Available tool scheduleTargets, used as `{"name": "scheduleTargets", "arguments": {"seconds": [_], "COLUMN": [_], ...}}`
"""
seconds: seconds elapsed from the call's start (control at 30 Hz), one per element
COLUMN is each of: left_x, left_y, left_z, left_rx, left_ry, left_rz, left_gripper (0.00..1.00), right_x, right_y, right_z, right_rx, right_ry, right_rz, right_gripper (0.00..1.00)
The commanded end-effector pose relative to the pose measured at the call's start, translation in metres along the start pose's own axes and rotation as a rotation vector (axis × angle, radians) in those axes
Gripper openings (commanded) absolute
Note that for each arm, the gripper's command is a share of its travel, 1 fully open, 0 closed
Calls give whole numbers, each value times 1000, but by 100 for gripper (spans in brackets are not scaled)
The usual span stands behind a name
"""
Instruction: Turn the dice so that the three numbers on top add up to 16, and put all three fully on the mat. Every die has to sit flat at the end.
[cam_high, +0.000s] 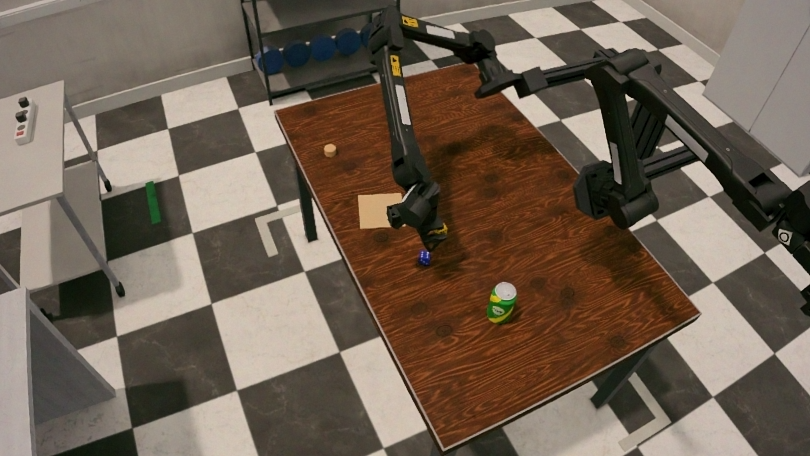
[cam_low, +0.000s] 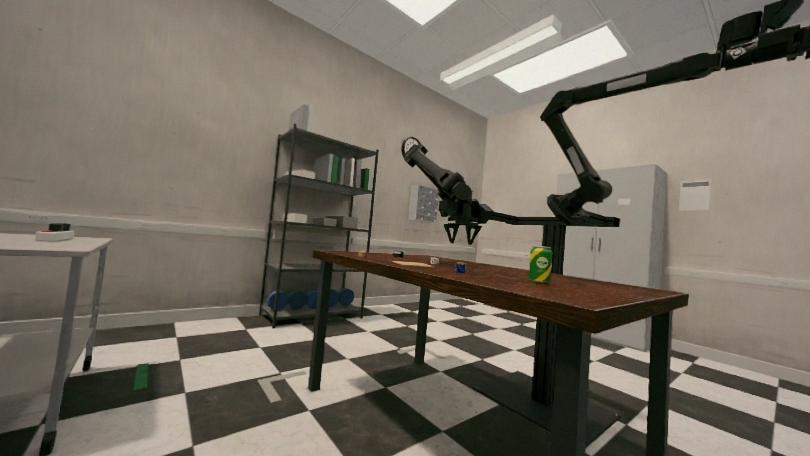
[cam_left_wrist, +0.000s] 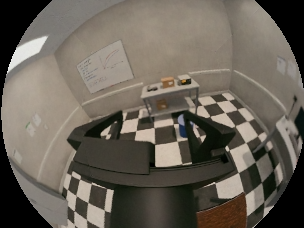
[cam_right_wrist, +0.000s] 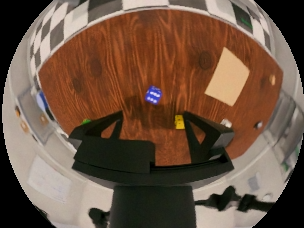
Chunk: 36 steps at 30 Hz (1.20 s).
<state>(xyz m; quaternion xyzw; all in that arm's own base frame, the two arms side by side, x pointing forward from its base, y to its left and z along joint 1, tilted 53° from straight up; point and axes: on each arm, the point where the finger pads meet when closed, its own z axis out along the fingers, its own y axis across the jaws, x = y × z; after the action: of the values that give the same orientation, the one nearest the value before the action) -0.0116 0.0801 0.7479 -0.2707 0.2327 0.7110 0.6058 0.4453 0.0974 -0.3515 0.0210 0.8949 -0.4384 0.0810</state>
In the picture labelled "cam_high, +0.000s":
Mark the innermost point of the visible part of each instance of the green soda can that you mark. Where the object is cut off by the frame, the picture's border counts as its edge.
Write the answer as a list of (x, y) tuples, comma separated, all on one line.
[(501, 303)]

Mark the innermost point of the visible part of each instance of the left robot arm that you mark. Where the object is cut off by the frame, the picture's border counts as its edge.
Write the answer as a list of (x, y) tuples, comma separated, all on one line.
[(736, 172)]

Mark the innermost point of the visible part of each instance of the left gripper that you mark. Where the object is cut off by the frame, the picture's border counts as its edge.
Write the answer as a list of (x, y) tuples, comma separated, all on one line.
[(806, 291)]

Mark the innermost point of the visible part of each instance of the tan mat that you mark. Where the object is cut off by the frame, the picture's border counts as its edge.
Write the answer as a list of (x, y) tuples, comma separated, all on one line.
[(372, 209)]

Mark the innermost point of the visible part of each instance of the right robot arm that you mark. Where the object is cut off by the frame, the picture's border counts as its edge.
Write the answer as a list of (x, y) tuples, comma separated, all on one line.
[(384, 44)]

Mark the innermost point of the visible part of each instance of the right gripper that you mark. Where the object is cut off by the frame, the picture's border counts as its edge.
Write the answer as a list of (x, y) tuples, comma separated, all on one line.
[(435, 224)]

